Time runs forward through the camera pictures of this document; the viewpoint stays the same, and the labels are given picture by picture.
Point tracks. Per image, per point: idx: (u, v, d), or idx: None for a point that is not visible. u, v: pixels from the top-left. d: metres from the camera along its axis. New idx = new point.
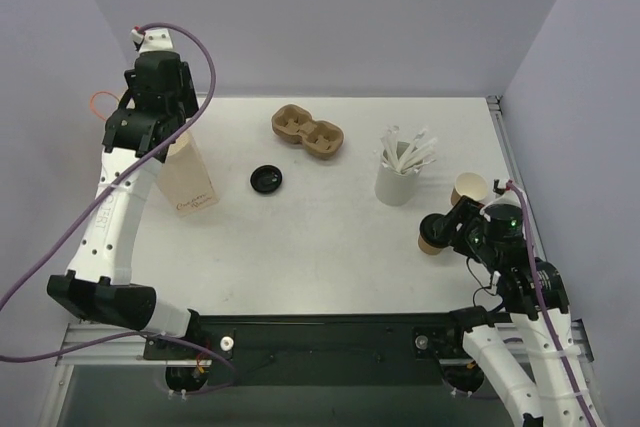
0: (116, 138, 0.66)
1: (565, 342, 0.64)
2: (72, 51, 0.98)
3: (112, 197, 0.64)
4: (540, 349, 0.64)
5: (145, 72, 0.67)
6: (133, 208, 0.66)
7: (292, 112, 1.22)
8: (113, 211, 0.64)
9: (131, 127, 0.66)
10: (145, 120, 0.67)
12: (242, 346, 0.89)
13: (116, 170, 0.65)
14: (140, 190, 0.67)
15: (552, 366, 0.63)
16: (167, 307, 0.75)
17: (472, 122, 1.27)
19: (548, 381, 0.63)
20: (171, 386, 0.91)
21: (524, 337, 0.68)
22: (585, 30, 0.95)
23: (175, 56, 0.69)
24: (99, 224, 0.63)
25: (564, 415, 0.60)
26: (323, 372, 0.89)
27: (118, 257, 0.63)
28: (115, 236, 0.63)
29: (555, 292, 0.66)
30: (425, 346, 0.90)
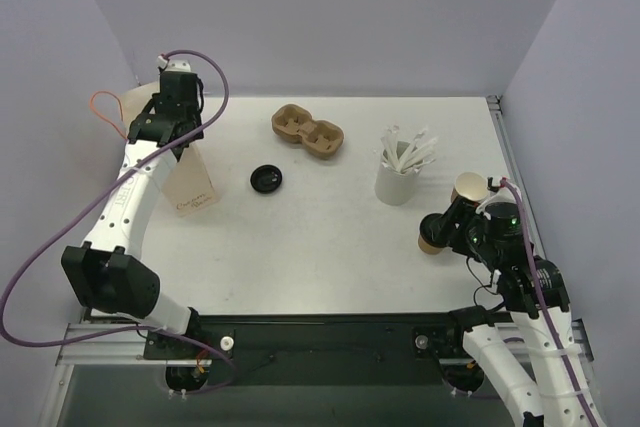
0: (139, 134, 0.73)
1: (566, 341, 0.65)
2: (72, 50, 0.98)
3: (133, 178, 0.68)
4: (541, 348, 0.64)
5: (168, 84, 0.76)
6: (150, 192, 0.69)
7: (292, 112, 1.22)
8: (133, 190, 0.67)
9: (153, 126, 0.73)
10: (165, 122, 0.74)
12: (242, 346, 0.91)
13: (138, 158, 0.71)
14: (157, 179, 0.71)
15: (552, 365, 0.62)
16: (168, 303, 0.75)
17: (472, 122, 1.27)
19: (548, 381, 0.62)
20: (171, 386, 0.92)
21: (524, 335, 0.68)
22: (585, 29, 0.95)
23: (194, 73, 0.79)
24: (118, 201, 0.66)
25: (565, 414, 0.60)
26: (322, 371, 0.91)
27: (134, 233, 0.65)
28: (133, 212, 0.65)
29: (555, 289, 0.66)
30: (425, 346, 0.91)
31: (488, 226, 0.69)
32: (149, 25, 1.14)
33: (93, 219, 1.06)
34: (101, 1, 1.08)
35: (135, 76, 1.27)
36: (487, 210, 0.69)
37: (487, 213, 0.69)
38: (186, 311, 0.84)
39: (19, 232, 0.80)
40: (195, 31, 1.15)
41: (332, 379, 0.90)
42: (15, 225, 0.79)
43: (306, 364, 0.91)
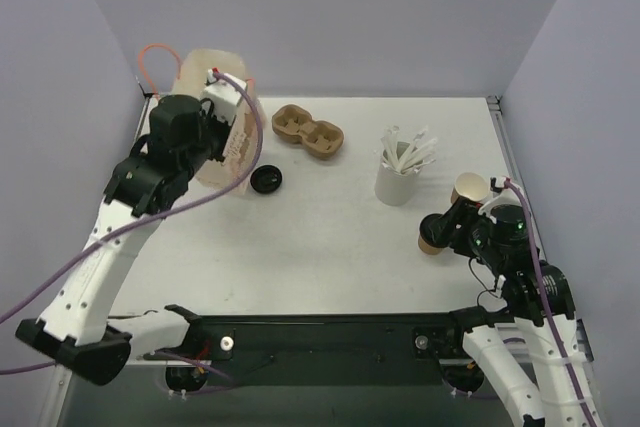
0: (118, 190, 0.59)
1: (571, 348, 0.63)
2: (74, 51, 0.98)
3: (99, 252, 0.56)
4: (545, 355, 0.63)
5: (157, 123, 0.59)
6: (119, 267, 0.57)
7: (292, 113, 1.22)
8: (97, 268, 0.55)
9: (136, 182, 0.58)
10: (150, 176, 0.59)
12: (241, 346, 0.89)
13: (108, 225, 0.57)
14: (131, 248, 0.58)
15: (556, 373, 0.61)
16: (157, 331, 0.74)
17: (472, 122, 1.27)
19: (551, 387, 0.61)
20: (171, 386, 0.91)
21: (529, 342, 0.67)
22: (586, 30, 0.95)
23: (195, 111, 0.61)
24: (79, 278, 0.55)
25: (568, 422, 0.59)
26: (321, 371, 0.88)
27: (92, 319, 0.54)
28: (92, 294, 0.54)
29: (561, 295, 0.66)
30: (425, 346, 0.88)
31: (493, 230, 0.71)
32: (150, 25, 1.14)
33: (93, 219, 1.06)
34: (102, 1, 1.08)
35: (135, 77, 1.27)
36: (493, 214, 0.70)
37: (493, 217, 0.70)
38: (184, 323, 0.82)
39: (20, 233, 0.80)
40: (196, 33, 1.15)
41: (328, 379, 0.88)
42: (16, 226, 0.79)
43: (307, 364, 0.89)
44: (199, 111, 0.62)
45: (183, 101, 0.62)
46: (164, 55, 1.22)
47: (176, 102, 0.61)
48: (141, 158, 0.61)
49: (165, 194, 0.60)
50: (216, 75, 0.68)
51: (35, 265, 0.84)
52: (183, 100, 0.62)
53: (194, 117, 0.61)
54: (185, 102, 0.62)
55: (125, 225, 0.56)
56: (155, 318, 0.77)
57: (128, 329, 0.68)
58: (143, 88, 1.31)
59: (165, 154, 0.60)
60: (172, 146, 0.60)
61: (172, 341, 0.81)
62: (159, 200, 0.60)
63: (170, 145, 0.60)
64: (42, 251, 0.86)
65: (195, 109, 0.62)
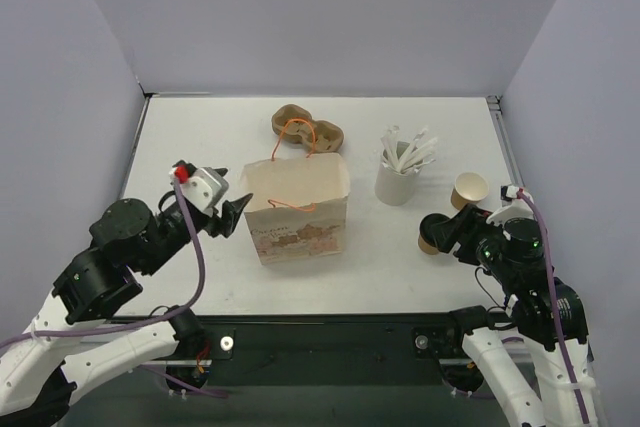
0: (66, 287, 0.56)
1: (580, 373, 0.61)
2: (76, 53, 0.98)
3: (31, 342, 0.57)
4: (553, 379, 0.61)
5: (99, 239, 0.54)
6: (51, 357, 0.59)
7: (292, 113, 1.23)
8: (25, 357, 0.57)
9: (79, 287, 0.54)
10: (87, 289, 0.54)
12: (241, 346, 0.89)
13: (46, 319, 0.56)
14: (66, 342, 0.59)
15: (563, 397, 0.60)
16: (128, 362, 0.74)
17: (472, 122, 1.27)
19: (557, 409, 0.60)
20: (171, 386, 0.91)
21: (536, 363, 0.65)
22: (585, 30, 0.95)
23: (136, 230, 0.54)
24: (11, 357, 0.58)
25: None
26: (322, 372, 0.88)
27: (14, 396, 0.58)
28: (16, 378, 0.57)
29: (575, 318, 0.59)
30: (425, 346, 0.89)
31: (506, 247, 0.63)
32: (150, 25, 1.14)
33: (93, 219, 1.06)
34: (101, 0, 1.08)
35: (135, 77, 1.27)
36: (507, 228, 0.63)
37: (507, 233, 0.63)
38: (175, 340, 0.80)
39: (20, 234, 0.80)
40: (196, 33, 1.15)
41: (330, 381, 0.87)
42: (17, 227, 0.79)
43: (306, 364, 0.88)
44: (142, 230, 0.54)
45: (132, 217, 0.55)
46: (163, 55, 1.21)
47: (125, 217, 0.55)
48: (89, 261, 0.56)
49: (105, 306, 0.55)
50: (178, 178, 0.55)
51: (34, 265, 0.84)
52: (132, 214, 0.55)
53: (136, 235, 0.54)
54: (132, 218, 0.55)
55: (59, 331, 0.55)
56: (141, 338, 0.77)
57: (77, 377, 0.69)
58: (143, 88, 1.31)
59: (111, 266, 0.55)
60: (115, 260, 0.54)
61: (161, 354, 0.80)
62: (97, 311, 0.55)
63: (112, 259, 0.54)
64: (40, 252, 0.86)
65: (136, 229, 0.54)
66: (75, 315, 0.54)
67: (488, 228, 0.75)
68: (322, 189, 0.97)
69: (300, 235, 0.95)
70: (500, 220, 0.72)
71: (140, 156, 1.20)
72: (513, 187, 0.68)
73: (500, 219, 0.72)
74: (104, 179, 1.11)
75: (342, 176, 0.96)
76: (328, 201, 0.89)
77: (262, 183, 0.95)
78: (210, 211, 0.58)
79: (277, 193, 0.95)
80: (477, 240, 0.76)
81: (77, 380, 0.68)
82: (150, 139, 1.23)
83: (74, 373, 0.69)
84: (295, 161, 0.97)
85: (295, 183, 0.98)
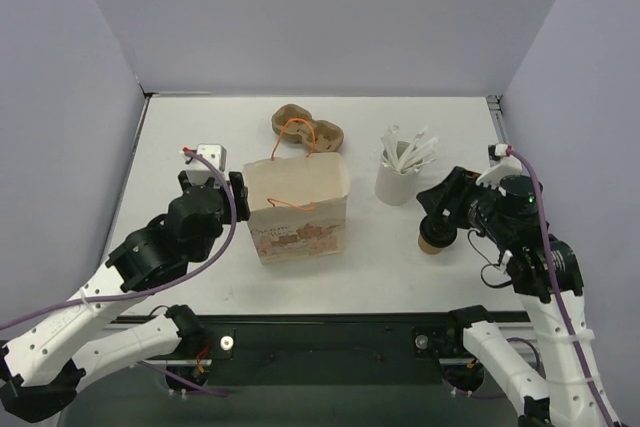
0: (121, 258, 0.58)
1: (578, 326, 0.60)
2: (75, 51, 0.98)
3: (78, 309, 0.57)
4: (552, 333, 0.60)
5: (176, 214, 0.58)
6: (94, 326, 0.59)
7: (292, 113, 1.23)
8: (70, 323, 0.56)
9: (137, 258, 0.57)
10: (151, 259, 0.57)
12: (241, 346, 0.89)
13: (96, 287, 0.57)
14: (112, 313, 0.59)
15: (563, 352, 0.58)
16: (136, 353, 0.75)
17: (472, 121, 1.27)
19: (558, 365, 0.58)
20: (171, 386, 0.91)
21: (534, 320, 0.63)
22: (586, 29, 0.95)
23: (212, 212, 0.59)
24: (52, 324, 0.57)
25: (574, 400, 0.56)
26: (322, 372, 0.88)
27: (47, 365, 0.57)
28: (54, 346, 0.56)
29: (569, 271, 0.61)
30: (425, 346, 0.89)
31: (503, 204, 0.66)
32: (150, 24, 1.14)
33: (93, 218, 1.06)
34: (101, 0, 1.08)
35: (135, 77, 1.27)
36: (504, 185, 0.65)
37: (503, 189, 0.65)
38: (178, 336, 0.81)
39: (20, 233, 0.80)
40: (196, 33, 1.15)
41: (330, 380, 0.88)
42: (17, 226, 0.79)
43: (306, 364, 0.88)
44: (216, 214, 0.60)
45: (209, 199, 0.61)
46: (163, 54, 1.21)
47: (201, 198, 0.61)
48: (154, 233, 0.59)
49: (159, 279, 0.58)
50: (189, 154, 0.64)
51: (34, 264, 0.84)
52: (209, 198, 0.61)
53: (210, 217, 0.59)
54: (207, 200, 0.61)
55: (109, 296, 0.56)
56: (148, 332, 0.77)
57: (86, 364, 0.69)
58: (143, 87, 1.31)
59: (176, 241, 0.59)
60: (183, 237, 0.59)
61: (161, 352, 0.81)
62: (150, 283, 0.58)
63: (181, 236, 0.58)
64: (41, 251, 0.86)
65: (211, 211, 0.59)
66: (129, 284, 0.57)
67: (479, 190, 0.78)
68: (320, 188, 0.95)
69: (300, 234, 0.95)
70: (490, 181, 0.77)
71: (141, 156, 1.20)
72: (502, 144, 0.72)
73: (489, 180, 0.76)
74: (104, 179, 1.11)
75: (341, 176, 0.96)
76: (327, 200, 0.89)
77: (263, 183, 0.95)
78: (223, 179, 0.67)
79: (277, 190, 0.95)
80: (468, 203, 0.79)
81: (86, 368, 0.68)
82: (150, 139, 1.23)
83: (83, 360, 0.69)
84: (294, 160, 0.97)
85: (297, 180, 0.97)
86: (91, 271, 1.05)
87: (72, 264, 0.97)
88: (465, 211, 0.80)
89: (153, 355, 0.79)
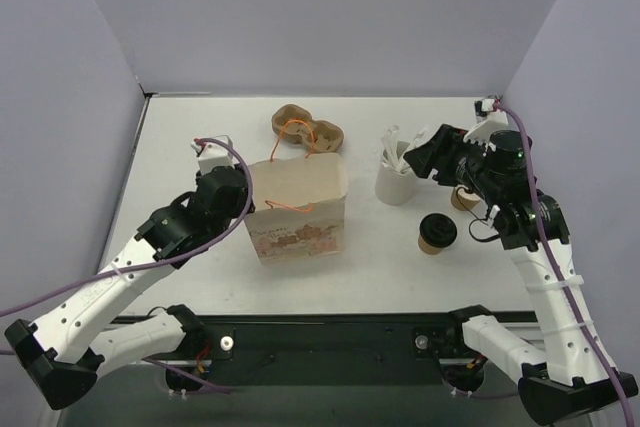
0: (151, 232, 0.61)
1: (567, 273, 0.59)
2: (74, 51, 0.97)
3: (111, 281, 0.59)
4: (541, 282, 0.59)
5: (205, 188, 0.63)
6: (124, 300, 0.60)
7: (292, 113, 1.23)
8: (104, 294, 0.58)
9: (167, 230, 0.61)
10: (182, 229, 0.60)
12: (241, 346, 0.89)
13: (128, 258, 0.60)
14: (141, 285, 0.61)
15: (554, 298, 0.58)
16: (146, 346, 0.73)
17: (472, 122, 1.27)
19: (551, 314, 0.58)
20: (170, 386, 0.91)
21: (523, 273, 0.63)
22: (586, 29, 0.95)
23: (239, 186, 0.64)
24: (84, 297, 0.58)
25: (568, 346, 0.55)
26: (322, 372, 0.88)
27: (80, 338, 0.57)
28: (89, 316, 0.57)
29: (554, 222, 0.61)
30: (425, 346, 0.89)
31: (491, 159, 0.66)
32: (150, 24, 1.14)
33: (93, 218, 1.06)
34: (102, 0, 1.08)
35: (135, 77, 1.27)
36: (492, 141, 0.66)
37: (492, 145, 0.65)
38: (183, 332, 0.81)
39: (20, 232, 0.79)
40: (196, 33, 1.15)
41: (329, 381, 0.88)
42: (17, 226, 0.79)
43: (306, 365, 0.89)
44: (242, 188, 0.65)
45: (232, 174, 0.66)
46: (163, 55, 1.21)
47: (227, 175, 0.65)
48: (181, 209, 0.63)
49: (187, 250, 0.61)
50: (199, 143, 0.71)
51: (34, 264, 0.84)
52: (234, 172, 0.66)
53: (237, 191, 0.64)
54: (232, 176, 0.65)
55: (145, 264, 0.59)
56: (154, 327, 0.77)
57: (103, 350, 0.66)
58: (143, 87, 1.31)
59: (203, 215, 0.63)
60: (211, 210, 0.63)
61: (163, 350, 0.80)
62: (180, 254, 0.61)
63: (209, 208, 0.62)
64: (40, 252, 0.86)
65: (238, 186, 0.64)
66: (161, 252, 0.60)
67: (467, 147, 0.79)
68: (320, 192, 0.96)
69: (299, 235, 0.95)
70: (476, 139, 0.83)
71: (141, 156, 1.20)
72: (490, 99, 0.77)
73: (477, 137, 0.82)
74: (104, 179, 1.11)
75: (341, 177, 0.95)
76: (326, 200, 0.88)
77: (263, 184, 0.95)
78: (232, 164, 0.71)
79: (276, 191, 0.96)
80: (456, 161, 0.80)
81: (105, 353, 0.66)
82: (150, 139, 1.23)
83: (101, 346, 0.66)
84: (294, 161, 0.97)
85: (296, 186, 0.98)
86: (91, 271, 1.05)
87: (73, 264, 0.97)
88: (453, 168, 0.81)
89: (155, 354, 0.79)
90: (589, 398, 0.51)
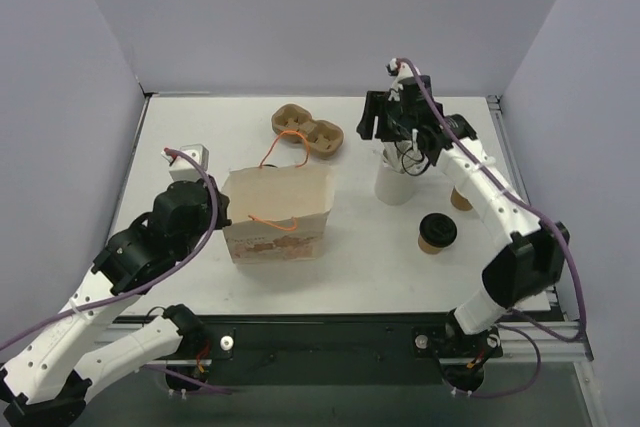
0: (106, 262, 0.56)
1: (482, 158, 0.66)
2: (73, 51, 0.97)
3: (71, 320, 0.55)
4: (464, 171, 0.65)
5: (159, 207, 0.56)
6: (90, 335, 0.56)
7: (292, 112, 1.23)
8: (65, 335, 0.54)
9: (123, 260, 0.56)
10: (138, 256, 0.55)
12: (241, 346, 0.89)
13: (87, 294, 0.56)
14: (106, 318, 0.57)
15: (476, 179, 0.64)
16: (139, 356, 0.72)
17: (472, 121, 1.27)
19: (479, 193, 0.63)
20: (171, 386, 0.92)
21: (451, 175, 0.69)
22: (585, 29, 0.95)
23: (198, 203, 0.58)
24: (47, 338, 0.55)
25: (500, 213, 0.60)
26: (322, 372, 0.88)
27: (48, 381, 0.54)
28: (53, 359, 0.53)
29: (462, 128, 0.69)
30: (425, 346, 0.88)
31: (403, 96, 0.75)
32: (150, 24, 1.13)
33: (93, 218, 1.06)
34: (101, 0, 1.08)
35: (135, 76, 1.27)
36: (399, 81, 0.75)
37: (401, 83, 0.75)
38: (179, 335, 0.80)
39: (20, 233, 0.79)
40: (196, 33, 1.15)
41: (328, 380, 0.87)
42: (16, 227, 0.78)
43: (307, 364, 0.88)
44: (202, 205, 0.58)
45: (193, 191, 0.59)
46: (163, 54, 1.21)
47: (185, 190, 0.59)
48: (138, 234, 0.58)
49: (148, 278, 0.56)
50: (170, 153, 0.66)
51: (33, 264, 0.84)
52: (193, 188, 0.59)
53: (197, 209, 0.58)
54: (190, 190, 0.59)
55: (102, 299, 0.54)
56: (148, 335, 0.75)
57: (91, 374, 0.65)
58: (143, 87, 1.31)
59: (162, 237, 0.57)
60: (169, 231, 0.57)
61: (163, 353, 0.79)
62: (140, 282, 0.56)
63: (167, 230, 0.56)
64: (40, 253, 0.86)
65: (196, 202, 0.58)
66: (118, 287, 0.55)
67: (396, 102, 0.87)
68: (300, 204, 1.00)
69: (276, 242, 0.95)
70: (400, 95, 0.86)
71: (141, 156, 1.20)
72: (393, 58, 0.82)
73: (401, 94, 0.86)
74: (104, 179, 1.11)
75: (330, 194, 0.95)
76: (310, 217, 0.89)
77: (250, 192, 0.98)
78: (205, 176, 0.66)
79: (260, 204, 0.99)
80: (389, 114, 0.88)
81: (91, 377, 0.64)
82: (150, 139, 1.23)
83: (88, 370, 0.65)
84: (286, 169, 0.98)
85: (276, 190, 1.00)
86: None
87: (72, 264, 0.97)
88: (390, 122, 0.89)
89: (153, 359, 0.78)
90: (527, 244, 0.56)
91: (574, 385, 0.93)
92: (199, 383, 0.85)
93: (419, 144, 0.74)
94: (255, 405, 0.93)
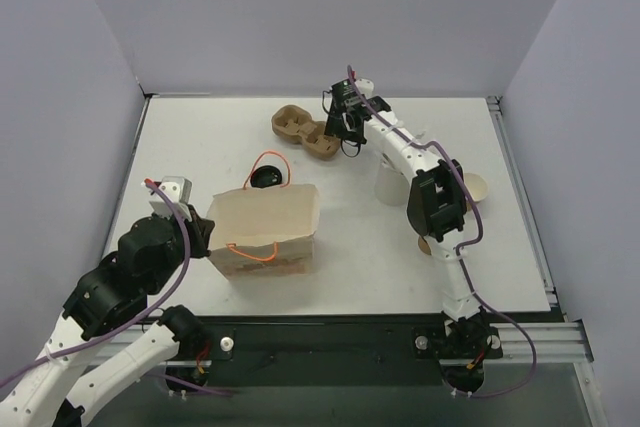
0: (77, 306, 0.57)
1: (392, 121, 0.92)
2: (72, 51, 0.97)
3: (48, 365, 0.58)
4: (382, 134, 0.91)
5: (123, 249, 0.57)
6: (69, 377, 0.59)
7: (292, 113, 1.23)
8: (44, 380, 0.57)
9: (92, 303, 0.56)
10: (104, 299, 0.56)
12: (242, 346, 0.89)
13: (60, 341, 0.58)
14: (84, 359, 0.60)
15: (390, 137, 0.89)
16: (135, 372, 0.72)
17: (472, 122, 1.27)
19: (394, 148, 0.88)
20: (171, 386, 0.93)
21: (377, 141, 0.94)
22: (584, 31, 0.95)
23: (163, 241, 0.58)
24: (29, 382, 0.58)
25: (408, 158, 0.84)
26: (322, 372, 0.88)
27: (36, 420, 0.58)
28: (36, 403, 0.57)
29: (379, 103, 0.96)
30: (425, 346, 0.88)
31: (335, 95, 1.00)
32: (149, 25, 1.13)
33: (94, 219, 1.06)
34: (101, 1, 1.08)
35: (135, 77, 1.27)
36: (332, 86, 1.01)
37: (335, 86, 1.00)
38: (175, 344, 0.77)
39: (21, 234, 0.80)
40: (196, 34, 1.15)
41: (330, 381, 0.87)
42: (17, 228, 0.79)
43: (307, 365, 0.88)
44: (166, 243, 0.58)
45: (158, 228, 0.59)
46: (162, 55, 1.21)
47: (149, 229, 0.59)
48: (107, 275, 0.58)
49: (118, 319, 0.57)
50: (149, 186, 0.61)
51: (34, 266, 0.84)
52: (158, 227, 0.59)
53: (162, 247, 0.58)
54: (155, 228, 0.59)
55: (74, 346, 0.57)
56: (141, 348, 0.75)
57: (84, 400, 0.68)
58: (143, 88, 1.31)
59: (130, 277, 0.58)
60: (136, 271, 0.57)
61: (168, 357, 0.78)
62: (111, 323, 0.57)
63: (134, 271, 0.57)
64: (40, 254, 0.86)
65: (161, 240, 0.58)
66: (89, 331, 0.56)
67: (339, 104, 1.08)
68: (292, 220, 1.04)
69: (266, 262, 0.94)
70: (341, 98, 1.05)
71: (141, 156, 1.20)
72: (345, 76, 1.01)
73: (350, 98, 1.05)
74: (105, 180, 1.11)
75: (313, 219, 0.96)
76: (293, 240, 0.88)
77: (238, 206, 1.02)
78: (186, 213, 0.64)
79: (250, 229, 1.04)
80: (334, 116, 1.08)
81: (84, 403, 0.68)
82: (150, 139, 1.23)
83: (80, 396, 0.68)
84: (272, 190, 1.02)
85: (265, 206, 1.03)
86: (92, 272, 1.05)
87: (73, 265, 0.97)
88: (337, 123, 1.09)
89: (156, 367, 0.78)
90: (429, 179, 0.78)
91: (575, 386, 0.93)
92: (198, 385, 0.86)
93: (350, 123, 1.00)
94: (255, 405, 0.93)
